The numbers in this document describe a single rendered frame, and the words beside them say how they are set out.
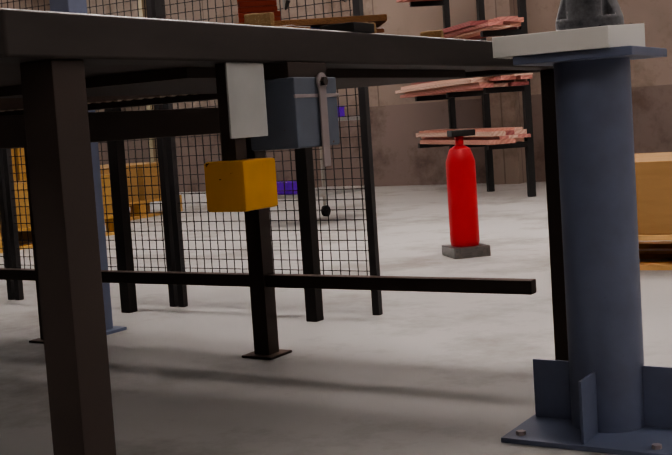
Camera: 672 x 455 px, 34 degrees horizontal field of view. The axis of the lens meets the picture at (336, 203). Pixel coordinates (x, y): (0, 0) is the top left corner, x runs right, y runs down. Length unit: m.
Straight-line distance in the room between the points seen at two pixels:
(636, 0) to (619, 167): 8.76
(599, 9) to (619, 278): 0.60
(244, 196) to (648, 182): 3.53
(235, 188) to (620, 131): 1.07
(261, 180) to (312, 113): 0.19
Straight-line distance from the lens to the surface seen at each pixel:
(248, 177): 1.73
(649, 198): 5.09
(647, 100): 11.17
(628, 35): 2.55
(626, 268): 2.54
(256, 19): 2.09
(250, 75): 1.79
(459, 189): 5.78
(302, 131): 1.86
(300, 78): 1.86
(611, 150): 2.51
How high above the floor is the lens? 0.75
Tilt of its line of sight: 4 degrees down
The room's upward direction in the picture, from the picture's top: 4 degrees counter-clockwise
